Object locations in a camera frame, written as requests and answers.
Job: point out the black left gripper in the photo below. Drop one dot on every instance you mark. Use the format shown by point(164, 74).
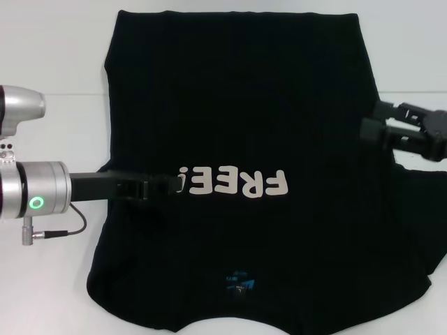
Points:
point(94, 186)

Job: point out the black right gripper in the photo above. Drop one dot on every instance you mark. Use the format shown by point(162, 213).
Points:
point(438, 132)

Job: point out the black shirt with FREE print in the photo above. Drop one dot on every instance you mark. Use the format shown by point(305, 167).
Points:
point(262, 104)

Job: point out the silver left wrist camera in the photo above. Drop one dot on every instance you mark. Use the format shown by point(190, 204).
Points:
point(21, 104)

